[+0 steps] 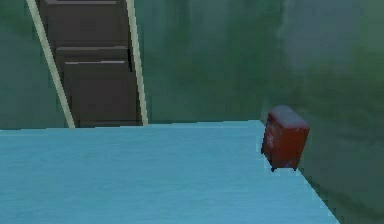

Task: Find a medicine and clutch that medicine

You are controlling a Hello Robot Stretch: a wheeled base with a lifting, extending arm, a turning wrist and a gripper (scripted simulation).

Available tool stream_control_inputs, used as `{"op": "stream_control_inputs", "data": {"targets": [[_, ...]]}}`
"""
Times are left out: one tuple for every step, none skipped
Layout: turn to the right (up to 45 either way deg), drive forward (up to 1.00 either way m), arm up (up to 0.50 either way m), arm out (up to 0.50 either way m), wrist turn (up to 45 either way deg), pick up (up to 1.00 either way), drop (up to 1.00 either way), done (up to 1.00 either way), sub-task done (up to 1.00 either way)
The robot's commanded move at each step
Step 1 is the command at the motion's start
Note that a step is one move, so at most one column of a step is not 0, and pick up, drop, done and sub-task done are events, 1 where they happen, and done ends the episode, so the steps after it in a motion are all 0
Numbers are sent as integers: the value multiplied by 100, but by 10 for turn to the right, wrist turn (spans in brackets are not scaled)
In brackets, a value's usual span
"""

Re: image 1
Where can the dark brown room door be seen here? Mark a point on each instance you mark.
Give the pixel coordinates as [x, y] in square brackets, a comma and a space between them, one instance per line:
[100, 66]

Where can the red cabinet with grey top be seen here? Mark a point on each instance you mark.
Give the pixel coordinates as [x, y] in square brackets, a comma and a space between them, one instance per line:
[285, 140]

